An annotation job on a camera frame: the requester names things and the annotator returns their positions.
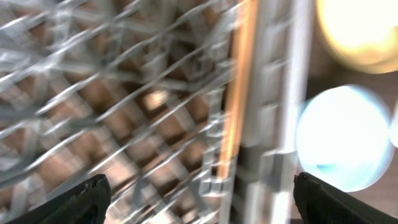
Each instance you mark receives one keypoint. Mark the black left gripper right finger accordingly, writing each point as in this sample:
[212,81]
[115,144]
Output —
[322,203]

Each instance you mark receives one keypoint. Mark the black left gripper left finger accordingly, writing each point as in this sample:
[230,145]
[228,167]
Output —
[86,203]

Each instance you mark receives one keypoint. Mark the grey dishwasher rack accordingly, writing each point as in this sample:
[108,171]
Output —
[74,75]

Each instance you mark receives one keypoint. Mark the light blue bowl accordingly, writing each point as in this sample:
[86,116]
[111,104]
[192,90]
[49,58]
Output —
[342,137]

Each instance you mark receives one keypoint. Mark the small food scrap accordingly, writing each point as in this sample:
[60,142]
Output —
[155,99]

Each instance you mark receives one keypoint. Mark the wooden chopstick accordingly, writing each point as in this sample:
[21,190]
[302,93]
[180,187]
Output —
[242,51]

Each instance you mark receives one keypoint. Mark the yellow plate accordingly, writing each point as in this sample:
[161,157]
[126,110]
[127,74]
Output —
[361,34]

